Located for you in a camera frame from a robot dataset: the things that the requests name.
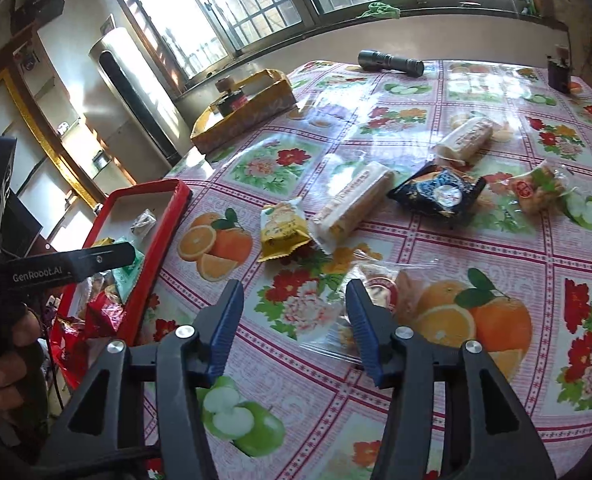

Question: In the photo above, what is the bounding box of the red snack tray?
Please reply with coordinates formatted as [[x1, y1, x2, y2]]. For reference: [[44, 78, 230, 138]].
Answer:
[[49, 179, 192, 389]]

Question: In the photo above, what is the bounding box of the person left hand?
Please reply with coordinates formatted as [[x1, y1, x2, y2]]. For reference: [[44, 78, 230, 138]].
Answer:
[[0, 309, 43, 413]]

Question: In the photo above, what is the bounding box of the green label twist packet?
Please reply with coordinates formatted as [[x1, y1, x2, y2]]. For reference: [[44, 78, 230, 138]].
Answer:
[[507, 160, 573, 214]]

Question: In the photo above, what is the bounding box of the yellow biscuit packet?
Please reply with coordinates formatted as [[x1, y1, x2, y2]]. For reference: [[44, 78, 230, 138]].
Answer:
[[258, 196, 311, 262]]

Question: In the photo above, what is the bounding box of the yellow cardboard tray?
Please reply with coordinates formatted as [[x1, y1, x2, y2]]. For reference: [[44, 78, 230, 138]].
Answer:
[[191, 68, 296, 154]]

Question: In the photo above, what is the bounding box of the black flashlight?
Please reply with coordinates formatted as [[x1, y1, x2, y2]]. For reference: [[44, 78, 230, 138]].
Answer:
[[358, 50, 425, 78]]

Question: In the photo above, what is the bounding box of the black jar in yellow tray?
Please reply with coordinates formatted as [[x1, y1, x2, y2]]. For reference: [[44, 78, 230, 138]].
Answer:
[[210, 76, 248, 117]]

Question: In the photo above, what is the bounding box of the red snack bag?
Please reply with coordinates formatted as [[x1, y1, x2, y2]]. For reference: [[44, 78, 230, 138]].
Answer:
[[51, 316, 89, 389], [83, 292, 125, 339]]

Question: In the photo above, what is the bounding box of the green long snack packet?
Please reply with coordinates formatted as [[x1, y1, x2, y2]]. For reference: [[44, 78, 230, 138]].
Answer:
[[113, 237, 145, 304]]

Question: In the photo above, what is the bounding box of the round pastry clear packet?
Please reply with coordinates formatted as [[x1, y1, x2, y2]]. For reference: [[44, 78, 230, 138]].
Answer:
[[301, 254, 438, 363]]

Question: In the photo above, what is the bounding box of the white tower air conditioner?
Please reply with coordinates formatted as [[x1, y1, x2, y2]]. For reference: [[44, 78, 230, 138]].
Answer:
[[89, 27, 193, 167]]

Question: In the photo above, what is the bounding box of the dark bottle with cork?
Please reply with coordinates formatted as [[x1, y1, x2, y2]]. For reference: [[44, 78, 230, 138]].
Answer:
[[547, 46, 571, 94]]

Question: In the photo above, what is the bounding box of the green cloth on windowsill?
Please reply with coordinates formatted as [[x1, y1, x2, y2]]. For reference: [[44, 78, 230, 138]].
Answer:
[[360, 1, 401, 20]]

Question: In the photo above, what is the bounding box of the black mooncake packet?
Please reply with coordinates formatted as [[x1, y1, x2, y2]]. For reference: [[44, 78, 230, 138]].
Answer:
[[387, 162, 486, 223]]

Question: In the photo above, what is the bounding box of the mixed nut bar packet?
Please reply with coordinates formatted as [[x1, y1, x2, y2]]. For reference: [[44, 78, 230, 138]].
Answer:
[[130, 208, 157, 238]]

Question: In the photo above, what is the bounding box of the white wafer packet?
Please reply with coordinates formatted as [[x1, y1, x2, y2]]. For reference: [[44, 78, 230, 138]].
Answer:
[[433, 117, 494, 166], [309, 162, 396, 254]]

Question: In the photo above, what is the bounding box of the floral fruit tablecloth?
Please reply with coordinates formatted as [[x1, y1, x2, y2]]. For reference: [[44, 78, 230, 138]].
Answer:
[[141, 61, 592, 479]]

